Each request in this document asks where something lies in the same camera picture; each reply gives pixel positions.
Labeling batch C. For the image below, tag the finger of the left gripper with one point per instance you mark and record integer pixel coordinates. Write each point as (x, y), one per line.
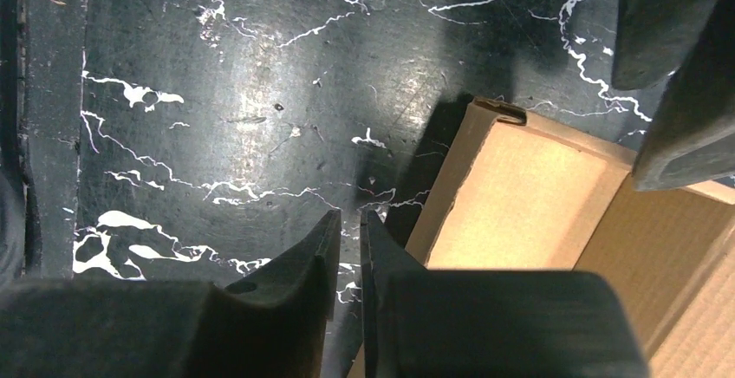
(691, 138)
(653, 38)

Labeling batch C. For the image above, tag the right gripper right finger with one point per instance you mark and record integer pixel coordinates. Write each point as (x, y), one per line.
(419, 322)

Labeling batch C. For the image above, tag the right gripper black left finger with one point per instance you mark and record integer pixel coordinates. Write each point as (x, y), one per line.
(269, 324)

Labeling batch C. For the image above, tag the brown cardboard box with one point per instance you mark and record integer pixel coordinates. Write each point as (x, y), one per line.
(519, 191)

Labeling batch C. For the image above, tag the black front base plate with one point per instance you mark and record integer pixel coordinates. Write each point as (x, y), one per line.
(42, 49)

